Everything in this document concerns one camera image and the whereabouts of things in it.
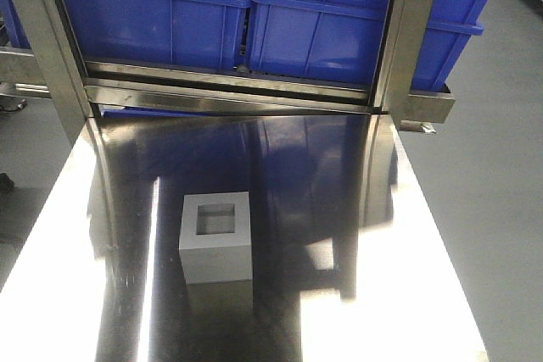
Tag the gray hollow cube base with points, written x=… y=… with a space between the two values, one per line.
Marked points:
x=215 y=238

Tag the blue plastic bin right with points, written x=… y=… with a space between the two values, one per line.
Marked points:
x=339 y=40

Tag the blue bin with red items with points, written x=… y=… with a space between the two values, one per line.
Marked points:
x=192 y=33

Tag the stainless steel shelf frame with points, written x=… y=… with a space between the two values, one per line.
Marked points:
x=54 y=67

